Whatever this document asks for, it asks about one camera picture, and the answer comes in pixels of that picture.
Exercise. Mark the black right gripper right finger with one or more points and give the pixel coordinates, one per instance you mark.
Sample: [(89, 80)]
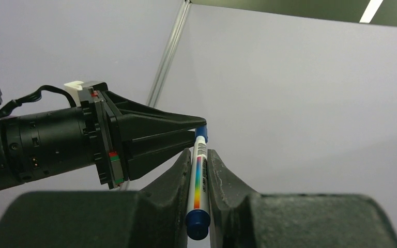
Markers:
[(243, 217)]

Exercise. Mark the blue capped whiteboard marker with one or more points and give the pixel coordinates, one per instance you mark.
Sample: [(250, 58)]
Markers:
[(198, 219)]

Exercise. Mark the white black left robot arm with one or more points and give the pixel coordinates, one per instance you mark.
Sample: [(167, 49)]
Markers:
[(53, 131)]

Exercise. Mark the blue marker cap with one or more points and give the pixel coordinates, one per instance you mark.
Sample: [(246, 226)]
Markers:
[(202, 131)]

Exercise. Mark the aluminium frame post left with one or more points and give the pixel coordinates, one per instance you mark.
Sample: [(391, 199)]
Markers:
[(168, 54)]

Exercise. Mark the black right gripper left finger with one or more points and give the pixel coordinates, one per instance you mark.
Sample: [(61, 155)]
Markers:
[(151, 217)]

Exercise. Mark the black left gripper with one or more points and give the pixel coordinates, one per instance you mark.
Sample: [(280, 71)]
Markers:
[(153, 136)]

